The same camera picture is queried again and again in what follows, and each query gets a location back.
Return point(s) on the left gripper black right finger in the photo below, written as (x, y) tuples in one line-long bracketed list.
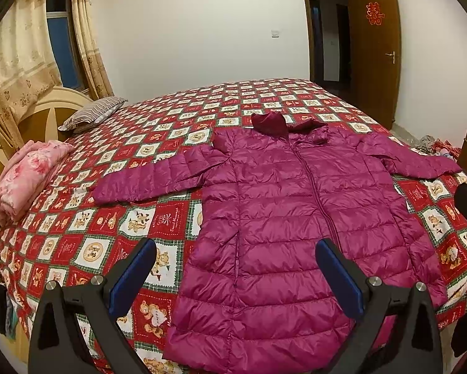
[(395, 330)]

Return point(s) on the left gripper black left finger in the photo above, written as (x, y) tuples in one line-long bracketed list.
[(57, 344)]

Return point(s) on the magenta puffer down jacket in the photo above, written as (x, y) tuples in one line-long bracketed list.
[(252, 298)]

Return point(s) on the pile of clothes on floor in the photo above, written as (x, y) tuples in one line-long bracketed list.
[(436, 147)]

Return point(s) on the red patchwork teddy bedspread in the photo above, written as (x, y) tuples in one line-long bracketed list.
[(66, 236)]

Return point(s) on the brown wooden door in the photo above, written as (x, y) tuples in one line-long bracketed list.
[(374, 79)]

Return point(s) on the pink floral folded blanket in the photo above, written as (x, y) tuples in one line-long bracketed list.
[(26, 174)]

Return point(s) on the red double happiness decal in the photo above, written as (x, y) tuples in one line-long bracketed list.
[(374, 13)]

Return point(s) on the cream wooden headboard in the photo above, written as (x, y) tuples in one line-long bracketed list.
[(41, 121)]

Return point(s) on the striped grey pillow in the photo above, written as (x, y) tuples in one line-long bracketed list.
[(92, 115)]

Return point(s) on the beige patterned curtain right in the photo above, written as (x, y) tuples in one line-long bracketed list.
[(92, 63)]

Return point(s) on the beige patterned curtain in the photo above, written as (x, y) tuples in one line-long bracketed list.
[(28, 69), (92, 63)]

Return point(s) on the beige patterned curtain left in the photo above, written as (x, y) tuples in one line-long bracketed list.
[(28, 69)]

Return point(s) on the window with blue pane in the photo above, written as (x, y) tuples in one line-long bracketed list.
[(64, 45)]

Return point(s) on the metal door handle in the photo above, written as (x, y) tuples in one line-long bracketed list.
[(392, 57)]

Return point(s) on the white wall switch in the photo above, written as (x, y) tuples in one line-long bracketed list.
[(275, 33)]

